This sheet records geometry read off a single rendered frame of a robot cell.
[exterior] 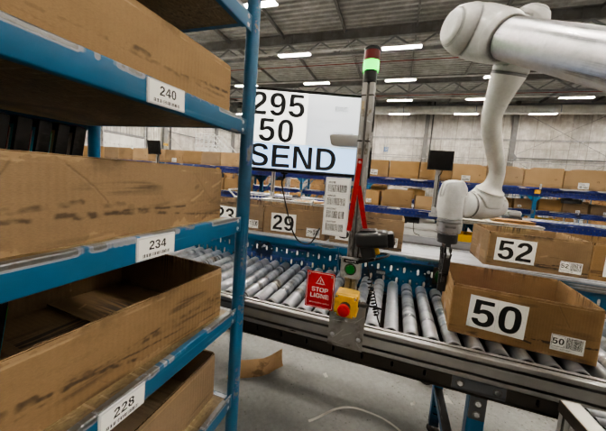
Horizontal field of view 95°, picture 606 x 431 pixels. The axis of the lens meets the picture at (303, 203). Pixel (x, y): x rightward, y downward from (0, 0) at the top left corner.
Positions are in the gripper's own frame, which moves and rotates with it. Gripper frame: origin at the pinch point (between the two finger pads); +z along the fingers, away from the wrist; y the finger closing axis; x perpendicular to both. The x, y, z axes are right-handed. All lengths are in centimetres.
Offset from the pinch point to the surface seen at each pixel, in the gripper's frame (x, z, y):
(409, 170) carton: 1, -69, -482
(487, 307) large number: 10.6, -0.3, 20.5
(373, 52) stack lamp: -32, -78, 31
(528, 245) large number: 39, -15, -29
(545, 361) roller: 25.8, 11.1, 24.5
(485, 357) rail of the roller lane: 8.8, 11.1, 30.6
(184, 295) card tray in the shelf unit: -54, -16, 86
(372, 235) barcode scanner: -27, -22, 37
